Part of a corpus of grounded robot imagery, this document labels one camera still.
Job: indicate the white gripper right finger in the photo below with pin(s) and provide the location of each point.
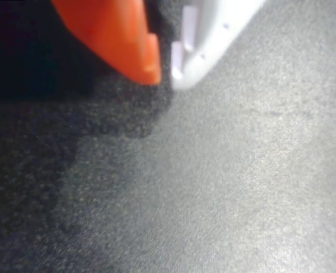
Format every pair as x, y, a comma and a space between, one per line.
210, 34

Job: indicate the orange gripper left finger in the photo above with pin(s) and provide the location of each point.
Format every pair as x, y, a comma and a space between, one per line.
113, 37

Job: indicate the black table mat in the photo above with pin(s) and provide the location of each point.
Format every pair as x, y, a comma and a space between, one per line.
213, 185

